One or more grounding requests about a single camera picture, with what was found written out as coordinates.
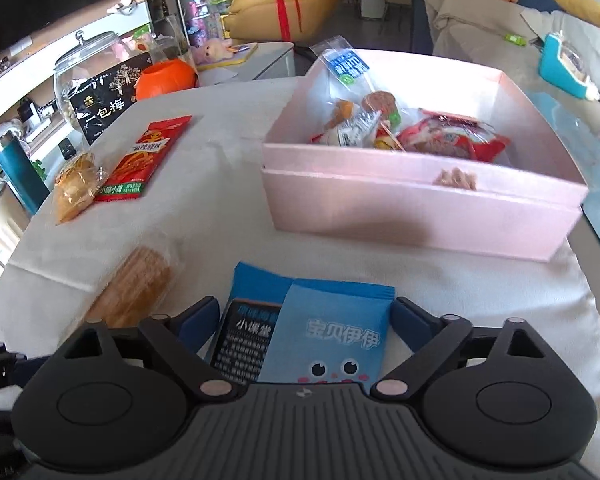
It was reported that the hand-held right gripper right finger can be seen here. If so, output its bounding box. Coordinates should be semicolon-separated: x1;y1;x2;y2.
371;296;549;402

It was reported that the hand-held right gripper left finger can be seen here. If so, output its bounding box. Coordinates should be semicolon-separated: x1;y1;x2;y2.
45;296;235;403

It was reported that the dark snack packet blue edge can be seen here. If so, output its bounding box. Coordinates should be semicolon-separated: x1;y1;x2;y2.
207;261;301;386

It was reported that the blue cartoon face snack packet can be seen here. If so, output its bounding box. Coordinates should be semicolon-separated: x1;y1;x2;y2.
256;282;397;391

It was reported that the pink cardboard box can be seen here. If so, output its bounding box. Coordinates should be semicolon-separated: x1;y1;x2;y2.
260;49;590;262

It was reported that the red snack packet white label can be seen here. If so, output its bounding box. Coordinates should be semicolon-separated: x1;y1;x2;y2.
395;109;512;163

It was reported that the long wafer bread packet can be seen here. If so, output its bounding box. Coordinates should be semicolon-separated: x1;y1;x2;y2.
82;245;173;331

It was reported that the white tablecloth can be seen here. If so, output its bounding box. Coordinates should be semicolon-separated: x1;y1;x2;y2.
0;77;600;480

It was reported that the pinkish brown snack piece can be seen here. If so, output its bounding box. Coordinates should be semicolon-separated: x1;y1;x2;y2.
432;167;478;191

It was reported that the red spicy strip packet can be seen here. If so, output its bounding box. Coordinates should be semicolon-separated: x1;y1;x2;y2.
94;115;193;203

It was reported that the flaky bread packet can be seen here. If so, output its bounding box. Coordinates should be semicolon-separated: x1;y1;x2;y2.
54;152;110;225

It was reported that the teal water bottle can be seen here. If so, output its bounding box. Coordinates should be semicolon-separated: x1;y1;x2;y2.
0;137;51;218

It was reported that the small white label packet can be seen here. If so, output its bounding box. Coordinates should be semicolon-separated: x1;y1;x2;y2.
310;110;381;148

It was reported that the round brown lollipop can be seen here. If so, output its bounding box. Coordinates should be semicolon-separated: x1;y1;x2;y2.
361;91;398;126

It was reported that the orange snack piece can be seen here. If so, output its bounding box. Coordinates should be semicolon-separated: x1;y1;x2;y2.
325;100;356;131

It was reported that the black snack bag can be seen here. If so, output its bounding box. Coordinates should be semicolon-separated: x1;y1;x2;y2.
75;52;153;145

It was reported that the orange pumpkin bucket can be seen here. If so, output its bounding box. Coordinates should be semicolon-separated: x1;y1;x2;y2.
136;58;199;101

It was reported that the white low table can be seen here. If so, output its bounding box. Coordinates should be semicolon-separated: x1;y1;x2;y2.
197;40;297;86

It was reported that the yellow edged tray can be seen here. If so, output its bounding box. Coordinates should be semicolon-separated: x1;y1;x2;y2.
215;41;259;67

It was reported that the pink plush toy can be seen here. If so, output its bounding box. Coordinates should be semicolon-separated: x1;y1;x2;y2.
194;37;233;66

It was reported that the round glass jar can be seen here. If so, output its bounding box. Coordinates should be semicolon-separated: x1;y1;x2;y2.
53;30;133;128

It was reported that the teal case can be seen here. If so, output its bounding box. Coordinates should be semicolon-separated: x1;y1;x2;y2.
537;32;600;102

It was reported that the purple drinking bottle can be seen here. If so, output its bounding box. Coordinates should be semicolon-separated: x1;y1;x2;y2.
187;0;216;46

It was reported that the beige sofa cover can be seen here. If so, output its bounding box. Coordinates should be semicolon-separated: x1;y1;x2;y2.
422;0;600;126

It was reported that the red ribbon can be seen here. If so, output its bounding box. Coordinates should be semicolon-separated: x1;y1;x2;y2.
275;0;301;41

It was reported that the yellow sofa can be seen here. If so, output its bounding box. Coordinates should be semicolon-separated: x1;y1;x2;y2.
222;0;341;43

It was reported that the white tv cabinet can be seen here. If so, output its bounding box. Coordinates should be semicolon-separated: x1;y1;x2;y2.
0;0;153;161

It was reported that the yellow cushion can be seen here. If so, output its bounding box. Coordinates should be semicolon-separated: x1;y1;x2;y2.
552;0;600;38

